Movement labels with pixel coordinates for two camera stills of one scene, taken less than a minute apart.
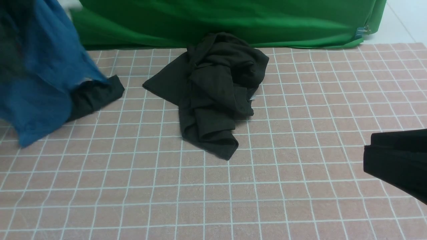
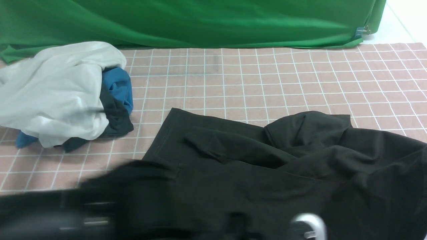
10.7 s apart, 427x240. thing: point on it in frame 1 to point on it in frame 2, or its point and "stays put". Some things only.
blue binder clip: x=361 y=31 stays put
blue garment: x=42 y=64 to x=116 y=79
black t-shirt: x=213 y=83 to x=240 y=181
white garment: x=67 y=5 to x=54 y=93
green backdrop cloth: x=107 y=24 stays put
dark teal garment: x=88 y=96 to x=119 y=122
